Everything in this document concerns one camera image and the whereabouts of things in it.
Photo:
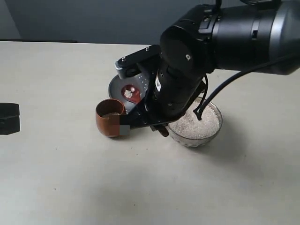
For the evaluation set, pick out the glass bowl of rice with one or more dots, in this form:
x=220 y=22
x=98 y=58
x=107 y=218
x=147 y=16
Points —
x=188 y=131

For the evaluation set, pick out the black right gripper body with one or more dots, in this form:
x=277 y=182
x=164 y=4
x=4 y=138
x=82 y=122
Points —
x=168 y=97

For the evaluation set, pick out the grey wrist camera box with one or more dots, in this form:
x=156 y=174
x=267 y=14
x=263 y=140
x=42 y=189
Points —
x=145 y=60

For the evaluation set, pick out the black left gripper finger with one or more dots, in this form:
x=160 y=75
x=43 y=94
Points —
x=9 y=110
x=9 y=125

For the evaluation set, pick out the brown wooden cup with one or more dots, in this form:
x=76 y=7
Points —
x=108 y=114

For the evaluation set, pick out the round steel plate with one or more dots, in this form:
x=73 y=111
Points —
x=140 y=81

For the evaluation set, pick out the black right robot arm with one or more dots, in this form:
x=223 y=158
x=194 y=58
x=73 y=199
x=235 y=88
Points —
x=260 y=35

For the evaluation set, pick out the dark red wooden spoon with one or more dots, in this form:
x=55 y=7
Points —
x=132 y=95

